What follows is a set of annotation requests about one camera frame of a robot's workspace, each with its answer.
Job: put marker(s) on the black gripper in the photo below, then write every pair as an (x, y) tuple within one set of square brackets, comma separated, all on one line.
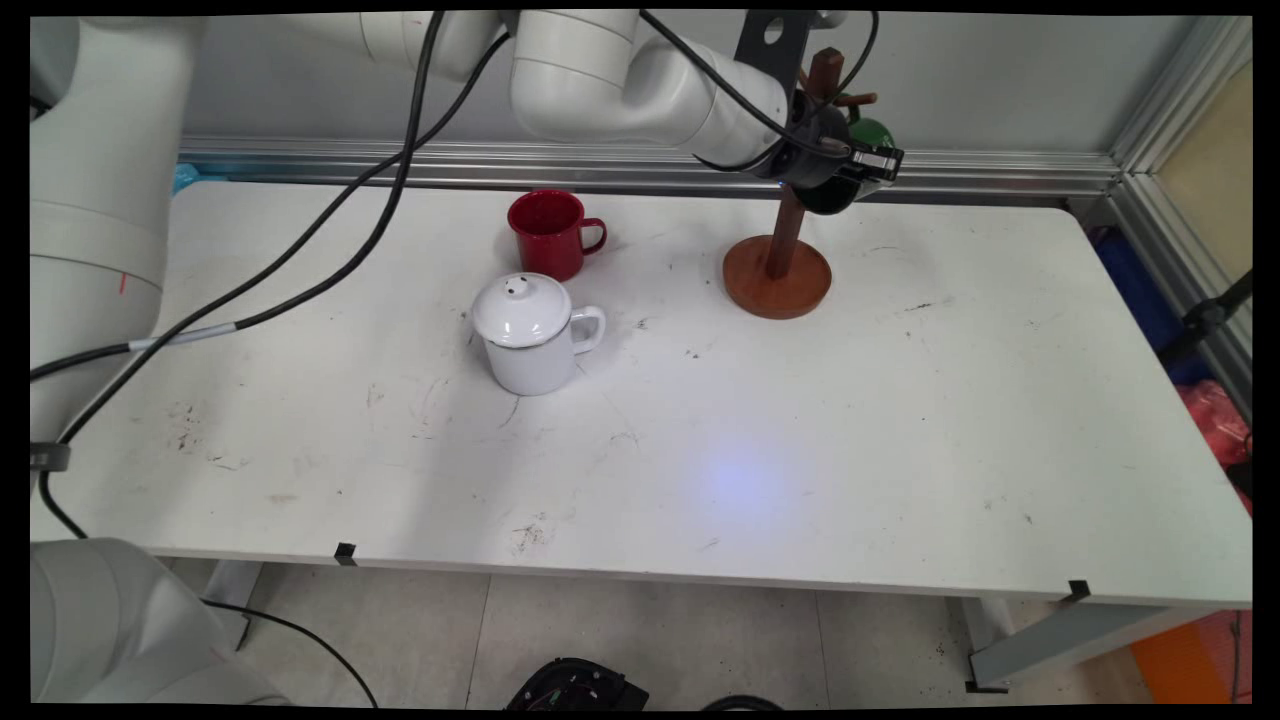
[(805, 165)]

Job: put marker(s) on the green enamel mug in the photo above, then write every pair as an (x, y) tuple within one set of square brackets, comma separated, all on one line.
[(872, 132)]

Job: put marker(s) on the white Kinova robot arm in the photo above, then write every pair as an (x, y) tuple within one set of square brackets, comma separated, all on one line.
[(600, 70)]

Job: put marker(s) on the brown wooden mug tree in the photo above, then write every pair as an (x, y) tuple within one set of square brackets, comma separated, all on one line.
[(780, 285)]

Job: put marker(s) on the blue bin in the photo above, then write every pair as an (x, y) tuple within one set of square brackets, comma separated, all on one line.
[(1130, 290)]

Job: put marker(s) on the red enamel mug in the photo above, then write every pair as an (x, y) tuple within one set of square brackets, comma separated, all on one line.
[(545, 240)]

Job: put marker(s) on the black stand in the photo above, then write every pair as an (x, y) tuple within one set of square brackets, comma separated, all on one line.
[(1205, 318)]

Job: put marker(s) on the white enamel mug lid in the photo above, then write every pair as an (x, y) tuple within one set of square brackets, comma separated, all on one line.
[(520, 310)]

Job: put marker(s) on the white enamel mug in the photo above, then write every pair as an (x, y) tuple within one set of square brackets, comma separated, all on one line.
[(535, 370)]

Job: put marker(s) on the red plastic bag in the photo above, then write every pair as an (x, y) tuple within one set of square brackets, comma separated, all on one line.
[(1215, 425)]

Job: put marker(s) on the grey table leg with foot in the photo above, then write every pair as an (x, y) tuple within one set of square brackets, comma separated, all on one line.
[(1060, 640)]

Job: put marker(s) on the black round floor object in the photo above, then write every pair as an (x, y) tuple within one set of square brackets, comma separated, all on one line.
[(740, 703)]

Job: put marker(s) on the orange box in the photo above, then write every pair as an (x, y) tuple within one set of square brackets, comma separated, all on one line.
[(1180, 660)]

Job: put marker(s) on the black tape mark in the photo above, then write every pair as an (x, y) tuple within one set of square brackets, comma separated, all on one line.
[(345, 553)]

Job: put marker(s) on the blue bubble wrap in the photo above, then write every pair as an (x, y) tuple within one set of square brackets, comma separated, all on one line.
[(185, 180)]

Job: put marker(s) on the aluminium frame rail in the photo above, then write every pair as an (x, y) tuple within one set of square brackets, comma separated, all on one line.
[(1000, 170)]

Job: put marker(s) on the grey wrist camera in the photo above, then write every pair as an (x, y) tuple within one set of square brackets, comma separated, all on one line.
[(830, 18)]

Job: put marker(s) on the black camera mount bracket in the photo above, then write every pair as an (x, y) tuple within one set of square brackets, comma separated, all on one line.
[(760, 65)]

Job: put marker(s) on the aluminium frame post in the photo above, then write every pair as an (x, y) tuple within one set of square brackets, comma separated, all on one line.
[(1180, 90)]

